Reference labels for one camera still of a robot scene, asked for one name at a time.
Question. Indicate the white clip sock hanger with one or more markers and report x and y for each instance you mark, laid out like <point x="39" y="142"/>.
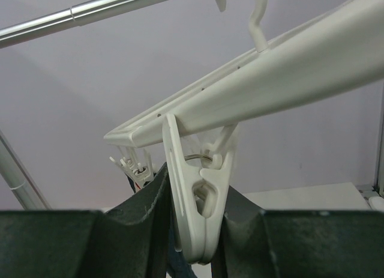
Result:
<point x="331" y="54"/>

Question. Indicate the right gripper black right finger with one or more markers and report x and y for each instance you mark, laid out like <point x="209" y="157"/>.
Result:
<point x="255" y="242"/>

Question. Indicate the silver drying rack stand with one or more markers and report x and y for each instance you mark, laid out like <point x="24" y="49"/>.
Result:
<point x="13" y="171"/>

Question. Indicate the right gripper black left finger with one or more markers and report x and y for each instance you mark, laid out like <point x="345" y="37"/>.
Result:
<point x="67" y="243"/>

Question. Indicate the navy blue sock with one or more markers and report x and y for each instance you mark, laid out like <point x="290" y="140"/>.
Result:
<point x="180" y="263"/>

